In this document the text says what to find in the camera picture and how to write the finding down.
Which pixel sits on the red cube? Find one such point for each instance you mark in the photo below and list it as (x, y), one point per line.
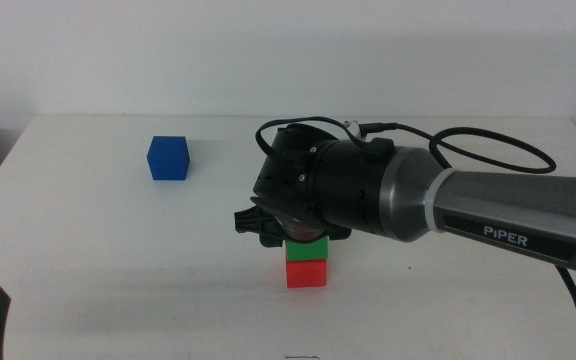
(306, 274)

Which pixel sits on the green cube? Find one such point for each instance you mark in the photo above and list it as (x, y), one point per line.
(307, 250)

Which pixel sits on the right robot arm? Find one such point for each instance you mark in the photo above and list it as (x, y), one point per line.
(493, 210)

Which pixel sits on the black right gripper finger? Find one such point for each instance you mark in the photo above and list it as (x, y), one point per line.
(339, 236)
(273, 242)

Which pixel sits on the blue cube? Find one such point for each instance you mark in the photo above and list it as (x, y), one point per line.
(168, 159)

